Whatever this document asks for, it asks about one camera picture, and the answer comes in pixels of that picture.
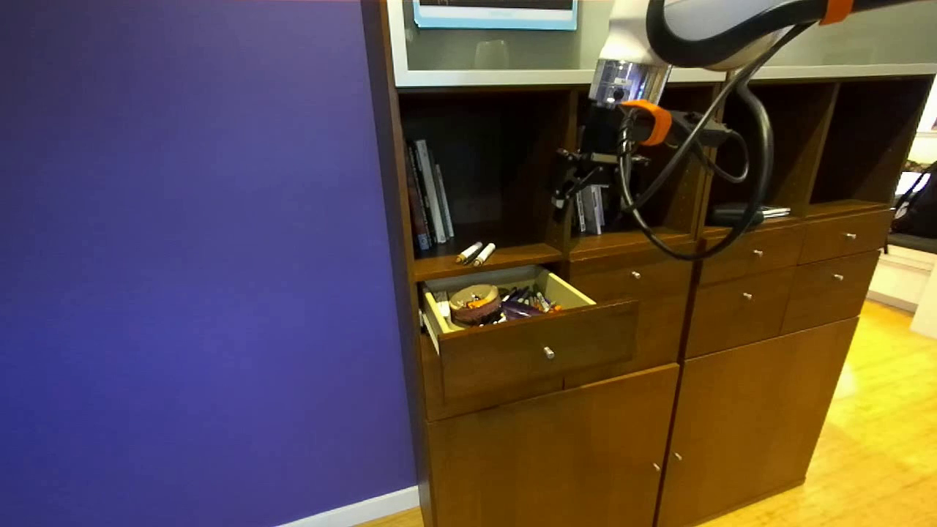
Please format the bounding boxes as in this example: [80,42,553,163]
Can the items inside drawer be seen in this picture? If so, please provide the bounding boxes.
[446,282,504,329]

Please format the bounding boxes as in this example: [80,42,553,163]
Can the frosted glass cabinet door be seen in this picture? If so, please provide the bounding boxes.
[729,0,937,83]
[385,0,744,90]

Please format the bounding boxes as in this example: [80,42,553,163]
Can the white baseboard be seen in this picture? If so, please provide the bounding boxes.
[278,482,424,527]

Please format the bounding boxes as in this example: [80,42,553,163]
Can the wooden cabinet door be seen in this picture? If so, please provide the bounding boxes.
[424,364,682,527]
[657,315,862,527]

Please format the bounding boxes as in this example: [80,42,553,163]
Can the brown wooden shelf cabinet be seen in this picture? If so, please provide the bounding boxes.
[375,0,732,527]
[657,0,937,527]

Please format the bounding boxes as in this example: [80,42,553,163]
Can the closed wooden drawer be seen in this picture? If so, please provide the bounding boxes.
[687,270,798,359]
[782,245,883,337]
[798,207,893,267]
[566,242,701,304]
[697,226,807,290]

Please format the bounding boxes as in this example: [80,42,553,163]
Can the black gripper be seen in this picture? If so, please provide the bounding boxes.
[552,103,650,216]

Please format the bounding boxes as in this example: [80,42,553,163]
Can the black cable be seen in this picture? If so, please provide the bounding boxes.
[616,18,782,263]

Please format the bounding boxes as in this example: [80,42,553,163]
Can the wooden drawer with cream interior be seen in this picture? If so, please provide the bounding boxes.
[416,263,643,421]

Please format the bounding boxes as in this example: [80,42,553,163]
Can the dark bag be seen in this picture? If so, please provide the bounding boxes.
[891,159,937,245]

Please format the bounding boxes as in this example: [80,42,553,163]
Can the black flat case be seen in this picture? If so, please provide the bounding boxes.
[708,198,770,230]

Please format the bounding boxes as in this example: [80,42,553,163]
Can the blue framed picture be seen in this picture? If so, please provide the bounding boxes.
[410,0,581,36]

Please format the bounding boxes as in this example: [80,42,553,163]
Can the dark upright book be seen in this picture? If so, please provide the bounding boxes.
[405,141,435,257]

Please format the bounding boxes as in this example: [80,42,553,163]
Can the thin grey upright book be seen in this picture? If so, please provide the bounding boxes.
[435,160,461,242]

